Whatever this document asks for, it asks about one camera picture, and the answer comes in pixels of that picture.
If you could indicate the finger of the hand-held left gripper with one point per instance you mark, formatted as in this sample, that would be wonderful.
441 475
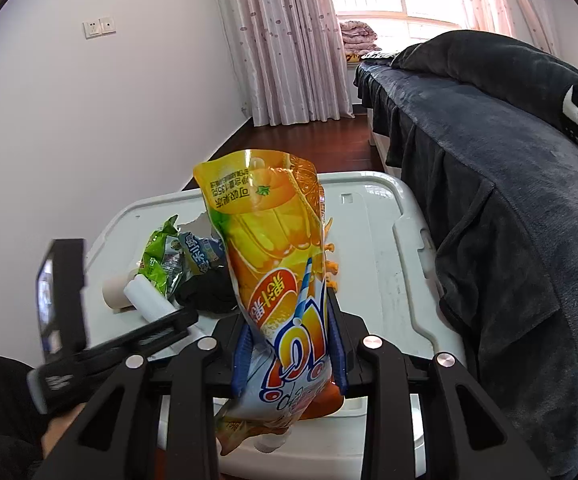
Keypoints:
144 332

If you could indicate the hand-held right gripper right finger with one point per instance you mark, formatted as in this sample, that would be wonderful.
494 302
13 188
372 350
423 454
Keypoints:
340 360

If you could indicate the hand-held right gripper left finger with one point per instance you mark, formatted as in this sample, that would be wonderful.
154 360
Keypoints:
243 360

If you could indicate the beige cardboard paper roll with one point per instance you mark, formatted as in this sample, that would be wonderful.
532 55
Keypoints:
116 290

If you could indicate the green snack wrapper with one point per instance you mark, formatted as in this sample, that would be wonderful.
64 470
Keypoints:
161 265

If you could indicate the blue white snack wrapper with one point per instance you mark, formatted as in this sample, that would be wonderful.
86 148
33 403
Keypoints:
201 250

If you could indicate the orange juice pouch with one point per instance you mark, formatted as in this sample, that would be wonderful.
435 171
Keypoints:
269 240

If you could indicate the person's left hand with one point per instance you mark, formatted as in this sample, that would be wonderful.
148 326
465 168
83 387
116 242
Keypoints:
64 432

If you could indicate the orange plastic toy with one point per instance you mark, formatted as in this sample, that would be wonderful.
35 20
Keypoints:
333 267

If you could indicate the person's black pants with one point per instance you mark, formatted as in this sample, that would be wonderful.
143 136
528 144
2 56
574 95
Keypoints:
4 390

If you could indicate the dark grey bed blanket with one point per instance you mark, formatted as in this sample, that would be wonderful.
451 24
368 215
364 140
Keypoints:
509 210

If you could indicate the yellow printed cloth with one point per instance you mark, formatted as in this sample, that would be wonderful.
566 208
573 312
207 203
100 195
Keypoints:
355 56

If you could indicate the folded pink quilt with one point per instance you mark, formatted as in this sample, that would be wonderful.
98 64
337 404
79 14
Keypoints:
360 35

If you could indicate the white bed frame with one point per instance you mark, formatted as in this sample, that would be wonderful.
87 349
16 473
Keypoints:
378 135

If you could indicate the white wall socket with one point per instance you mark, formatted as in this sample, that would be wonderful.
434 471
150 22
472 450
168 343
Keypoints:
90 29

